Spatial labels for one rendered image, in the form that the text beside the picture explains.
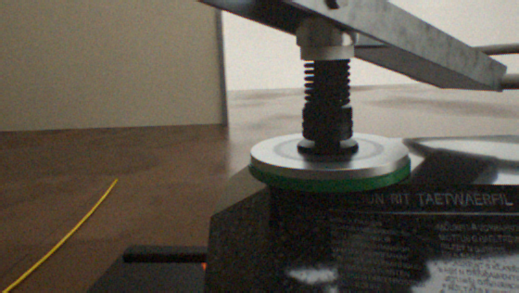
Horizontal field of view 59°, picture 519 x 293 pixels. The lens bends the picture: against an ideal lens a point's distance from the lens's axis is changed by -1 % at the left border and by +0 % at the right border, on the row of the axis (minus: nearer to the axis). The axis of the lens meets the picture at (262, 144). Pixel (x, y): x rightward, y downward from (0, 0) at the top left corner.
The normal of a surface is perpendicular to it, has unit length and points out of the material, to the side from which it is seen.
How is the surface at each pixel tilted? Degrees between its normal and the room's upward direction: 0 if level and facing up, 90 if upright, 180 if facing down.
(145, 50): 90
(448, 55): 90
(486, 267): 45
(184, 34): 90
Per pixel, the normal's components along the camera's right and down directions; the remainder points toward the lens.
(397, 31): 0.66, 0.15
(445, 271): -0.12, -0.53
